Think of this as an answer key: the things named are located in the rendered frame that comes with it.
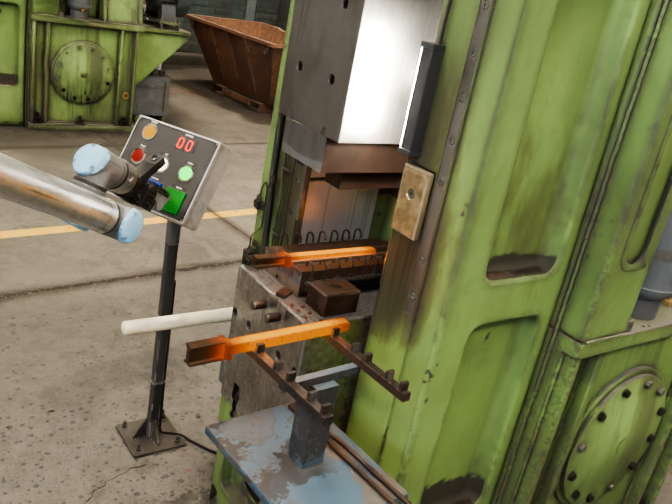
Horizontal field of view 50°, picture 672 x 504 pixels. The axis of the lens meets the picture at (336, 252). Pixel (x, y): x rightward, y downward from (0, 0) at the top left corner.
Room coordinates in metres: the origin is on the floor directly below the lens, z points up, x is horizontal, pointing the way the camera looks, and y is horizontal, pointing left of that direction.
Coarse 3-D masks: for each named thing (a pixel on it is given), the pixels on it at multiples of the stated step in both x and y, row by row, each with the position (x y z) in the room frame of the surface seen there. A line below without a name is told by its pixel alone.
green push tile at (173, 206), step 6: (168, 186) 2.12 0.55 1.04; (174, 192) 2.10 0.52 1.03; (180, 192) 2.09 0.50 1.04; (174, 198) 2.09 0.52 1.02; (180, 198) 2.08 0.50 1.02; (168, 204) 2.08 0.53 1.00; (174, 204) 2.07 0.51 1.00; (180, 204) 2.07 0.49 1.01; (168, 210) 2.07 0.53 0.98; (174, 210) 2.06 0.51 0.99
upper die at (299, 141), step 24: (288, 120) 1.93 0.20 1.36; (288, 144) 1.92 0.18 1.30; (312, 144) 1.83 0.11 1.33; (336, 144) 1.81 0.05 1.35; (360, 144) 1.85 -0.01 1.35; (384, 144) 1.91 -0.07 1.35; (312, 168) 1.82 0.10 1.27; (336, 168) 1.82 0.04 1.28; (360, 168) 1.87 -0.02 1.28; (384, 168) 1.92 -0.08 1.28
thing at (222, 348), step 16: (336, 320) 1.54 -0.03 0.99; (224, 336) 1.35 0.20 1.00; (240, 336) 1.38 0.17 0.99; (256, 336) 1.39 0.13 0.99; (272, 336) 1.40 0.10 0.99; (288, 336) 1.43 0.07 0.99; (304, 336) 1.46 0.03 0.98; (320, 336) 1.49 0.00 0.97; (192, 352) 1.28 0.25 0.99; (208, 352) 1.30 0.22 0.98; (224, 352) 1.32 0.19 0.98; (240, 352) 1.35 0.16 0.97
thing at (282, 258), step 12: (300, 252) 1.88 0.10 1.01; (312, 252) 1.90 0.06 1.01; (324, 252) 1.92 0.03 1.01; (336, 252) 1.93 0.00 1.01; (348, 252) 1.96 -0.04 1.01; (360, 252) 1.98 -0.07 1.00; (372, 252) 2.01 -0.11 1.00; (252, 264) 1.78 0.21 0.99; (264, 264) 1.79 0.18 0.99; (276, 264) 1.81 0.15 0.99; (288, 264) 1.82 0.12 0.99
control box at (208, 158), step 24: (144, 120) 2.29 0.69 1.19; (144, 144) 2.24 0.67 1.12; (168, 144) 2.21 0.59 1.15; (216, 144) 2.16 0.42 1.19; (168, 168) 2.16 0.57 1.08; (192, 168) 2.13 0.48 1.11; (216, 168) 2.15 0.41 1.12; (192, 192) 2.09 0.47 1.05; (168, 216) 2.06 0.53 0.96; (192, 216) 2.07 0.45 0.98
